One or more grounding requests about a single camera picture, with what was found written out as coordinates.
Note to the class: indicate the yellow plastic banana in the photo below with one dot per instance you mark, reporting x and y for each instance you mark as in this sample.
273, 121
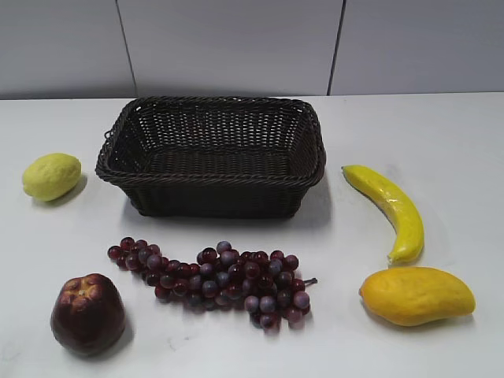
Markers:
397, 207

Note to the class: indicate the dark woven wicker basket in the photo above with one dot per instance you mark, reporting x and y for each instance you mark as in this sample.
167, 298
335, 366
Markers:
225, 157

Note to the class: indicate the bunch of purple grapes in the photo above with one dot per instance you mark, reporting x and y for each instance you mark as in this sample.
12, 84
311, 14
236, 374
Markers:
266, 286

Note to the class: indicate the yellow-orange mango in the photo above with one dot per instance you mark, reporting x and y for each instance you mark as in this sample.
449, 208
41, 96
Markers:
412, 296

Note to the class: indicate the yellow-green lemon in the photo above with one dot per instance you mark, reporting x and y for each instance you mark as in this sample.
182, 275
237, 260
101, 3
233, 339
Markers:
51, 176

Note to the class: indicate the dark red apple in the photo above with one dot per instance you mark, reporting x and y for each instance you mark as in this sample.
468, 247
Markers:
88, 316

